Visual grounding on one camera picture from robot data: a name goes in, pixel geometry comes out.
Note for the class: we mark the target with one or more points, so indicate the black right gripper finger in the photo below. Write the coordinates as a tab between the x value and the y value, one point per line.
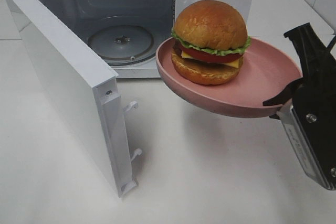
315	58
316	153

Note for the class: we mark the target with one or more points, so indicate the white microwave door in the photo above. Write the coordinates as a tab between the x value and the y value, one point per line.
81	86

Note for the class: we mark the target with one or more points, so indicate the glass microwave turntable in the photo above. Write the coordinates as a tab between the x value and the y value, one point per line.
126	40

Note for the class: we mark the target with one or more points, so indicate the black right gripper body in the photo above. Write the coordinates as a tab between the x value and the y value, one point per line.
317	104

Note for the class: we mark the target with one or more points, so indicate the burger with lettuce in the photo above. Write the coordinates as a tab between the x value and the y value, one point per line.
210	39

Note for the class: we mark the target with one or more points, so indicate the pink round plate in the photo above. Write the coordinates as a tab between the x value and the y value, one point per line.
265	72

